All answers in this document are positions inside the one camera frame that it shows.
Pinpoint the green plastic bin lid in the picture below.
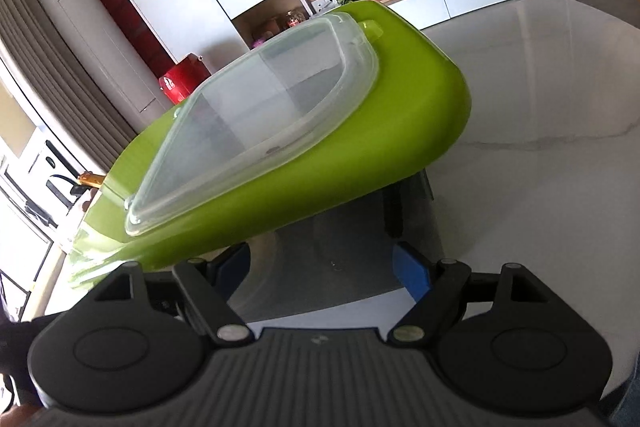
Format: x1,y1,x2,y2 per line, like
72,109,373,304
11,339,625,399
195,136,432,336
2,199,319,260
70,1,472,289

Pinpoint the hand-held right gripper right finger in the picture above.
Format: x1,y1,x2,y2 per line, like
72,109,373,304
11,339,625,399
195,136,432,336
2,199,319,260
387,243,551,349

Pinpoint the clear plastic lid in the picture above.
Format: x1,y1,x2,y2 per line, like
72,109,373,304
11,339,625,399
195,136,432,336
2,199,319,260
124,16,380,238

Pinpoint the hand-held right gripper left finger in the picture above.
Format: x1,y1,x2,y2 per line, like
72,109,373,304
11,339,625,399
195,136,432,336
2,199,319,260
92,243,251,348

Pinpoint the beige curtain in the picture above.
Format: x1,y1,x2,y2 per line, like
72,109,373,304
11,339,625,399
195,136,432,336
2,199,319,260
0,0,142,178

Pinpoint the white router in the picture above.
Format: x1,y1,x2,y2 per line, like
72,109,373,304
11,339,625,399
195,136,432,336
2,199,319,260
298,0,347,16

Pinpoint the glass jar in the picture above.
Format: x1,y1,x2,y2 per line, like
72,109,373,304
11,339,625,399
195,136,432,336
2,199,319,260
279,8,307,31

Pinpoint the red goblet-shaped stand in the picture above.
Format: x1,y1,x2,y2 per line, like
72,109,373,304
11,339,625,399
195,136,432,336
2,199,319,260
159,54,211,106

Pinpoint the white washing machine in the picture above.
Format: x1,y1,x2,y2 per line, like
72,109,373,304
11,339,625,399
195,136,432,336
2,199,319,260
39,138,87,214

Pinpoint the white marble desktop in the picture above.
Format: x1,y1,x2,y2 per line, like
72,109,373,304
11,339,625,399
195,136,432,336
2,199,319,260
240,0,640,408

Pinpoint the blue cloth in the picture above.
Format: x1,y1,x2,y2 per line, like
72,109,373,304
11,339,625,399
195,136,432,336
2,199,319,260
606,381,640,427

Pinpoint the white standing air conditioner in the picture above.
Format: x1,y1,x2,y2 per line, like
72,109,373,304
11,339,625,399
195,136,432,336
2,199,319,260
32,0,174,134

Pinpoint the grey transparent storage bin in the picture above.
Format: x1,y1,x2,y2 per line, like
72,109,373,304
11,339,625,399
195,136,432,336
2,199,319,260
227,167,447,323

